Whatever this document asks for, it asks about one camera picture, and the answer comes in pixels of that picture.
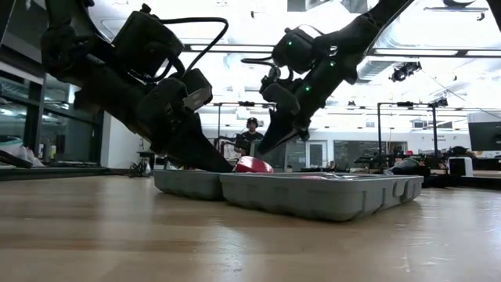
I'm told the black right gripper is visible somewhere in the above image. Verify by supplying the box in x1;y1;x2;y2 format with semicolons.
256;58;353;154

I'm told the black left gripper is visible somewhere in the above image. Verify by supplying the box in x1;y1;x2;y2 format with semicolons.
74;62;234;172

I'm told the red triangular tool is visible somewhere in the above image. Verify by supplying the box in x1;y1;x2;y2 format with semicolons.
233;155;275;175

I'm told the grey plastic tool case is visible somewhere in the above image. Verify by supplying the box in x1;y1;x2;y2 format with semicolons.
153;168;425;222

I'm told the small side table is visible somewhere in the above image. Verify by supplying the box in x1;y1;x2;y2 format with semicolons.
135;150;157;170

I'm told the person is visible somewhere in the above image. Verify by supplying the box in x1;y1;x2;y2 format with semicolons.
447;144;470;158
233;116;265;157

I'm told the grey framed monitor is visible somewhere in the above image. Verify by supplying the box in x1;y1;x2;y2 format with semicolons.
250;139;290;170

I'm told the white door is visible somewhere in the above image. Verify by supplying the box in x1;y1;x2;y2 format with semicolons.
306;139;328;169

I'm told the black ceiling mounted device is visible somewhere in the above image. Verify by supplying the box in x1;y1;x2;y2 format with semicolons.
389;61;423;83

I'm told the black framed glass partition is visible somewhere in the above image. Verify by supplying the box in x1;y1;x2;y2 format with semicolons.
0;0;110;168

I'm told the white teal bundle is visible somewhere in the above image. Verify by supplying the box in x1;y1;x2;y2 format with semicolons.
0;135;45;169

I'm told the white box device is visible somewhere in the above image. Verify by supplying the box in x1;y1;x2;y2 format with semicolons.
446;156;474;177

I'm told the black overhead rig beam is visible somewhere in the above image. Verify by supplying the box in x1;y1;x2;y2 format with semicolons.
183;44;501;59

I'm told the black monitor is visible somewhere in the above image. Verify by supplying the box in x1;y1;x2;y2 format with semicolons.
467;121;501;153

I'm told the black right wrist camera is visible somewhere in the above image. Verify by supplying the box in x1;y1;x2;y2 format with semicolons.
258;65;303;95

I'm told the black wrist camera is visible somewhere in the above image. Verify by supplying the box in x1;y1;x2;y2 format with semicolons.
258;65;303;95
180;68;214;113

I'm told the black background stand frame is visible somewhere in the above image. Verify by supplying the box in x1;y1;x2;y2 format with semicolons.
377;97;450;169
217;100;276;141

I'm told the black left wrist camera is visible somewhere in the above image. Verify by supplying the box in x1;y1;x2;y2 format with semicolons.
180;68;214;113

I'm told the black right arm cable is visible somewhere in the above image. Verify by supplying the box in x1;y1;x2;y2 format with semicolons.
240;56;294;81

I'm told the black cable bundle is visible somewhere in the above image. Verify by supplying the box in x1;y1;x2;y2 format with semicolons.
128;158;153;178

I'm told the black aluminium table frame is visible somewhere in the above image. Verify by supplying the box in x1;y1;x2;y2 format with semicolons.
0;166;501;190

